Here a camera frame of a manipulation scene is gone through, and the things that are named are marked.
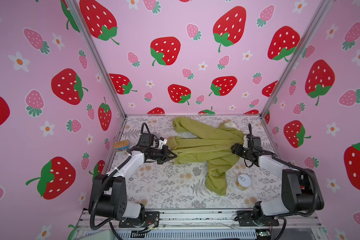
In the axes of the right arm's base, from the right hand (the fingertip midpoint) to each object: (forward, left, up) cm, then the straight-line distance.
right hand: (235, 148), depth 94 cm
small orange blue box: (-6, +74, -1) cm, 75 cm away
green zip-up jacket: (-2, +15, +2) cm, 15 cm away
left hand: (-15, +35, +8) cm, 39 cm away
